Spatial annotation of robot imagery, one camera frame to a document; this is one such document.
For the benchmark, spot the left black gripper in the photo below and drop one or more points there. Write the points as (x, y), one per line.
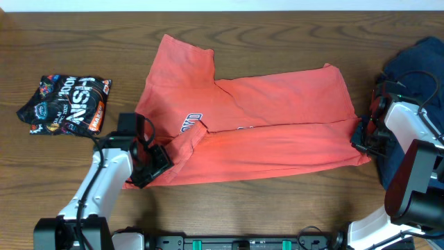
(165, 162)

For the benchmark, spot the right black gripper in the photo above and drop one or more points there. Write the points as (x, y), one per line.
(359, 144)

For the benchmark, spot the orange printed t-shirt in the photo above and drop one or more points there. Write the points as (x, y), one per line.
(219, 130)

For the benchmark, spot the navy blue garment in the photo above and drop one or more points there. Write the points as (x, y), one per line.
(416, 69)

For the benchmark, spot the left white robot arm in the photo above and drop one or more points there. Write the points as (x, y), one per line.
(118, 158)

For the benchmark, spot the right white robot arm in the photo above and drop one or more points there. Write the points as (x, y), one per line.
(413, 207)

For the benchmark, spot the black printed folded t-shirt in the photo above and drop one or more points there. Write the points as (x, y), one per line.
(63, 104)

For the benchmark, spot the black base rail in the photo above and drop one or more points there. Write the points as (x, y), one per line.
(310, 241)

